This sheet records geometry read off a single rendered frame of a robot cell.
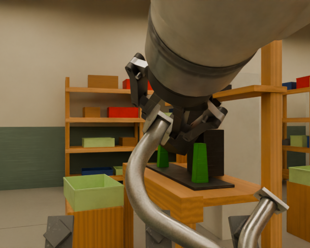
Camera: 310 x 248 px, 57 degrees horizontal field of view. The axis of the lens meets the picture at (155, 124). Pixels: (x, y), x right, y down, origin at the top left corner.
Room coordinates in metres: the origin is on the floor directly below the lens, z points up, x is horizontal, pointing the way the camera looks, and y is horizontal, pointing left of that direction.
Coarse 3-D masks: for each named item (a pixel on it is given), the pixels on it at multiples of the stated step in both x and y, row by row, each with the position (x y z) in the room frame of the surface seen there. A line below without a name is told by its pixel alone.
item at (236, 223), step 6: (234, 216) 0.55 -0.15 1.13; (240, 216) 0.55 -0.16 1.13; (246, 216) 0.55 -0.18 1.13; (234, 222) 0.54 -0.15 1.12; (240, 222) 0.54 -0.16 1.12; (234, 228) 0.54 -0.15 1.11; (240, 228) 0.52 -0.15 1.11; (234, 234) 0.53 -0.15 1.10; (234, 240) 0.53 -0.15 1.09; (234, 246) 0.53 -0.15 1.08; (258, 246) 0.53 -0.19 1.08
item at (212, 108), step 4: (208, 100) 0.32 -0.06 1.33; (208, 104) 0.32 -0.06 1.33; (212, 104) 0.32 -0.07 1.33; (208, 108) 0.32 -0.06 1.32; (212, 108) 0.32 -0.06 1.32; (216, 108) 0.33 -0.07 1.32; (204, 112) 0.33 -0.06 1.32; (208, 112) 0.33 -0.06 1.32; (212, 112) 0.32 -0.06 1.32; (216, 112) 0.33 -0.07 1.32; (220, 112) 0.33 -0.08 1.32; (204, 116) 0.34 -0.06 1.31; (208, 116) 0.34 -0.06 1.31; (212, 116) 0.33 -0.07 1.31; (216, 116) 0.33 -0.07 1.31; (220, 116) 0.33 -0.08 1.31; (224, 116) 0.33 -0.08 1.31; (204, 120) 0.33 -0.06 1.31; (220, 120) 0.33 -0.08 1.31
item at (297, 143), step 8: (296, 80) 5.81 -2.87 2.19; (304, 80) 5.62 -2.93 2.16; (288, 88) 6.01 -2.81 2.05; (296, 88) 5.81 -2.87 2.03; (304, 88) 5.58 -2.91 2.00; (288, 120) 5.90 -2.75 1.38; (296, 120) 5.70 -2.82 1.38; (304, 120) 5.52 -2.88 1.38; (296, 136) 5.80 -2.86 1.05; (304, 136) 5.68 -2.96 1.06; (288, 144) 6.07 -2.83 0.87; (296, 144) 5.80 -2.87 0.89; (304, 144) 5.68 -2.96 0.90; (304, 152) 5.52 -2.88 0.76; (288, 176) 5.90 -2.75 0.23
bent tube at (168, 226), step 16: (160, 112) 0.47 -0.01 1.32; (160, 128) 0.47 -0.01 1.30; (144, 144) 0.46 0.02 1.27; (128, 160) 0.46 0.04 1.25; (144, 160) 0.45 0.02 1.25; (128, 176) 0.44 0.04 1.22; (128, 192) 0.44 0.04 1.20; (144, 192) 0.44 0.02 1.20; (144, 208) 0.43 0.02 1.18; (160, 224) 0.42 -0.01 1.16; (176, 224) 0.43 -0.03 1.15; (176, 240) 0.42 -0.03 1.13; (192, 240) 0.42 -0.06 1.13; (208, 240) 0.43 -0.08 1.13
